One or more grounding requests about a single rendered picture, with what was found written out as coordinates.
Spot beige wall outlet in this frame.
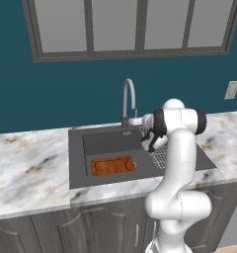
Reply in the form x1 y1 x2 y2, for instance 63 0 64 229
223 80 237 101

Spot wire mesh drying rack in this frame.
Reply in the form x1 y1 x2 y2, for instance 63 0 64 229
138 126 170 170

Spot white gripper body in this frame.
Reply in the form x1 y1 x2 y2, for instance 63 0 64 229
140 129 169 153

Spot silver curved faucet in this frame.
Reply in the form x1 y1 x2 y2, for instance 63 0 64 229
120 77 138 129

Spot grey framed window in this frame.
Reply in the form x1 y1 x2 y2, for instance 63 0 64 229
22 0 237 64

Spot dark grey sink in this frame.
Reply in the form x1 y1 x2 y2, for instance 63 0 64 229
68 123 218 191

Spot grey cupboard door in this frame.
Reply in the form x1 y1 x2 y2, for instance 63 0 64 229
0 218 36 253
31 199 148 253
145 180 237 253

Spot silver faucet handle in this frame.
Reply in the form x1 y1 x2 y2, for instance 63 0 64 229
127 117 145 127

